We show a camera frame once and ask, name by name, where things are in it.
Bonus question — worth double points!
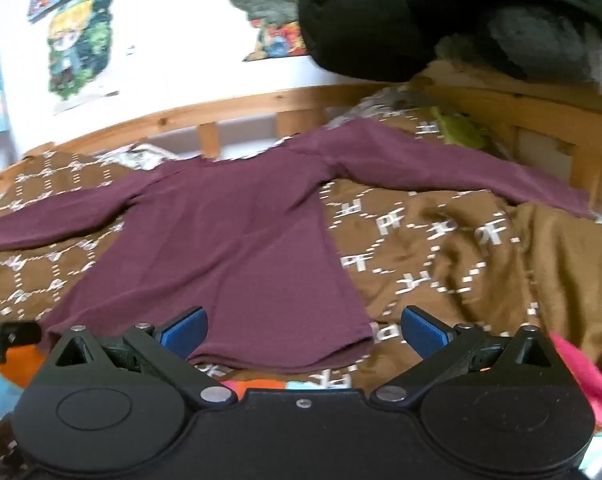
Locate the white floral bedsheet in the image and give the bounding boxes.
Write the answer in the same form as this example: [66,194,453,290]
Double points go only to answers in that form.
[104,142,174,172]

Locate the yellow-green cloth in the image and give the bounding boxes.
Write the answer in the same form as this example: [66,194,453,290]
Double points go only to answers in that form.
[431,105,488,150]

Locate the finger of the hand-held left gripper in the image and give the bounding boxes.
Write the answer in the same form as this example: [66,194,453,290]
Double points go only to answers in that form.
[0,322,43,365]

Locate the maroon long-sleeve shirt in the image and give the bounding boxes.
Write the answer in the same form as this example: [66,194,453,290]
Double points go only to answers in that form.
[0,119,594,373]

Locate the dark floral wall poster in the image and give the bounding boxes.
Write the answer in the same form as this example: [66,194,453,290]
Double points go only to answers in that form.
[227,0,324,64]

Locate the brown patterned blanket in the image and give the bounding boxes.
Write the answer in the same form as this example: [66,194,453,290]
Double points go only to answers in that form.
[0,85,602,396]

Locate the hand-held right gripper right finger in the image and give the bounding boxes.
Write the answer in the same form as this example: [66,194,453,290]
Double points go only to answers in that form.
[371,305,556,407]

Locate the orange cloth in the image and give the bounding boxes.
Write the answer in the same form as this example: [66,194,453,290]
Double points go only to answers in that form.
[0,352,34,392]

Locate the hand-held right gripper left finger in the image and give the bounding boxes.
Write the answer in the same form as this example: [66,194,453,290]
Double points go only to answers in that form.
[48,306,237,408]

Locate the black cloth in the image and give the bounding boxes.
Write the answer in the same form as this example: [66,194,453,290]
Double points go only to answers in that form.
[298,0,602,83]

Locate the pink cloth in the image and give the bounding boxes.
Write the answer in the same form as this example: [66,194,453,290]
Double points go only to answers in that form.
[551,335,602,431]

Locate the wooden bed frame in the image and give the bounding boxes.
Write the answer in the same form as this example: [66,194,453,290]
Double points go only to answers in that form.
[0,62,602,211]

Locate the grey cloth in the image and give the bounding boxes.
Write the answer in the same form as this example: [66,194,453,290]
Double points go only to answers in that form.
[486,7,602,81]

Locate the green figure wall poster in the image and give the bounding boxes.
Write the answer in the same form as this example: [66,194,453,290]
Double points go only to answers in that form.
[46,0,120,113]

